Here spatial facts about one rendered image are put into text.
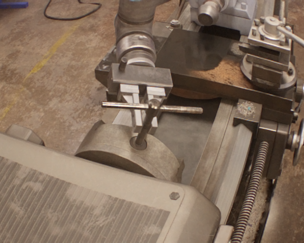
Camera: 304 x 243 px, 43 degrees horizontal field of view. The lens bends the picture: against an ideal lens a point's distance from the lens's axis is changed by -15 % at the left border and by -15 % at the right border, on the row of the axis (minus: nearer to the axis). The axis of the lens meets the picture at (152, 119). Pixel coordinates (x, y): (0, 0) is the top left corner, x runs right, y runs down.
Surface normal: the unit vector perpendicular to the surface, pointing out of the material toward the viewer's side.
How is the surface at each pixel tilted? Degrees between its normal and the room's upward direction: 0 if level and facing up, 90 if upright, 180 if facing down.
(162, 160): 49
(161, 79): 21
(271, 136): 90
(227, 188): 36
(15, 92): 0
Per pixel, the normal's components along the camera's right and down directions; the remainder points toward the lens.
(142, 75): 0.28, -0.59
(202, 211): 0.64, -0.38
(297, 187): -0.04, -0.73
